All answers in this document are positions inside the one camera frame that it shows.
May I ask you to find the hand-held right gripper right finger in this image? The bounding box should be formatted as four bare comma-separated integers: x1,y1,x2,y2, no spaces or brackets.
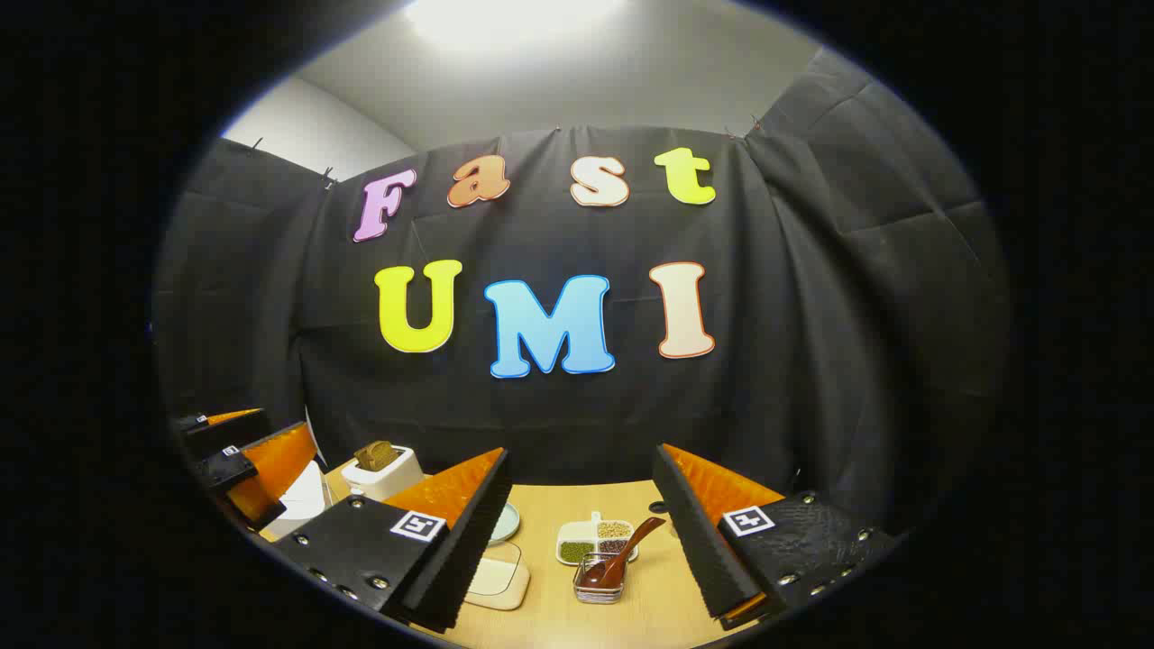
651,443,902,632

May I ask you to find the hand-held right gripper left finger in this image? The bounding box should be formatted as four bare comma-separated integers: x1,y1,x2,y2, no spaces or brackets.
270,448,512,634

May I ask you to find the white rice cooker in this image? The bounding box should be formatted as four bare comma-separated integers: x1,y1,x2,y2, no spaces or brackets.
260,460,336,542

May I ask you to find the brown wooden spoon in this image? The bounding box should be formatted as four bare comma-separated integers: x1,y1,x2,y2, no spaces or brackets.
578,516,666,591

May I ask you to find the metal basket chopstick holder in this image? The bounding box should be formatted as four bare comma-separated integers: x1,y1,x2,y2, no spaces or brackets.
573,552,627,604

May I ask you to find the white toaster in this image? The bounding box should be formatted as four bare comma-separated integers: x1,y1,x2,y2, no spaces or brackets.
341,446,425,502

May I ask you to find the brown bread slice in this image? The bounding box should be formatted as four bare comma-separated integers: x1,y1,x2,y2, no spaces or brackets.
354,441,404,471

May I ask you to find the white divided grain tray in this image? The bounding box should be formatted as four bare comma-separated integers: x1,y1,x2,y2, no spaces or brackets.
555,512,639,567

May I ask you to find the black backdrop cloth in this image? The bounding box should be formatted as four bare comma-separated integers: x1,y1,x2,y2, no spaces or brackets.
153,45,1011,533

